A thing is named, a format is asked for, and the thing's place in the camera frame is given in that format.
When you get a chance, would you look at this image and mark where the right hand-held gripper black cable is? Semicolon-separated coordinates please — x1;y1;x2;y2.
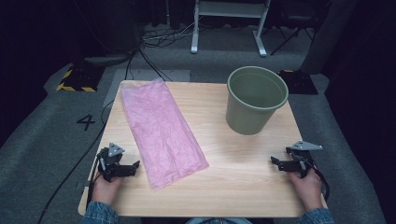
306;158;331;202

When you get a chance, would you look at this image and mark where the pink plastic bag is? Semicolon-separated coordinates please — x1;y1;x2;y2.
120;77;210;190

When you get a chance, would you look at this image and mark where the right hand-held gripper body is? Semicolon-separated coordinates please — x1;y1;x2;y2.
285;140;323;179

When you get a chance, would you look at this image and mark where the person's lap in jeans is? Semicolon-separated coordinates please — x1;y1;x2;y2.
186;217;253;224

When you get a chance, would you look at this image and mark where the green plastic bin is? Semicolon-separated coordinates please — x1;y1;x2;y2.
225;65;290;136

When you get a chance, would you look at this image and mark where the person's left hand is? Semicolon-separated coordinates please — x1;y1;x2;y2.
91;175;124;204

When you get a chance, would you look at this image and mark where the black yellow striped base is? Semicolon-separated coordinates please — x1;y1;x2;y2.
55;63;106;93
277;69;319;96

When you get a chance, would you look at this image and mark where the left hand-held gripper black cable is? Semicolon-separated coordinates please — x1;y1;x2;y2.
86;153;106;208

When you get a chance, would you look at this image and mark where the tangle of floor cables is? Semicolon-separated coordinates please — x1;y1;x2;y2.
124;18;204;82

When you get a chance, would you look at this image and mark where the white metal stand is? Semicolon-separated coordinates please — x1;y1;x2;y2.
190;0;272;58

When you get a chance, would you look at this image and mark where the grey flat stand base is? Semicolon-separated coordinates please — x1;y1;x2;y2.
83;53;134;68

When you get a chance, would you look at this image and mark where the grey curtain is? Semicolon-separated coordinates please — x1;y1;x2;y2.
299;0;359;76

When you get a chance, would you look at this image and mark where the long black floor cable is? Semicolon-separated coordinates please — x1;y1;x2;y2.
36;98;117;224

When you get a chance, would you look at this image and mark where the hand-held gripper black cable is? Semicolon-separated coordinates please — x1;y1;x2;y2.
86;153;106;208
306;158;331;202

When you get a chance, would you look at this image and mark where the dark tripod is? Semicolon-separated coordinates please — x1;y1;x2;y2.
270;24;316;57

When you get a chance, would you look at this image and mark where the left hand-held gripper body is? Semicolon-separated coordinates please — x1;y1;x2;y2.
97;142;127;183

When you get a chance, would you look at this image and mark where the person's right hand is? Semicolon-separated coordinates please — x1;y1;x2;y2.
288;169;324;213

